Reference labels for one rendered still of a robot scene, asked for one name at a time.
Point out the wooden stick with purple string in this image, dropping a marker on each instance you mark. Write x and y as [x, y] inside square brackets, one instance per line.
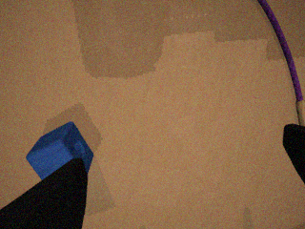
[300, 103]

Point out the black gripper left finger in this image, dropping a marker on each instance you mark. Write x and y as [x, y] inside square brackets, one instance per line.
[57, 202]

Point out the blue square block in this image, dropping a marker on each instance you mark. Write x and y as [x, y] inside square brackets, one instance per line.
[58, 147]

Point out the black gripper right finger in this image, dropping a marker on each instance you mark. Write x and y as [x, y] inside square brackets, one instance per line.
[294, 143]

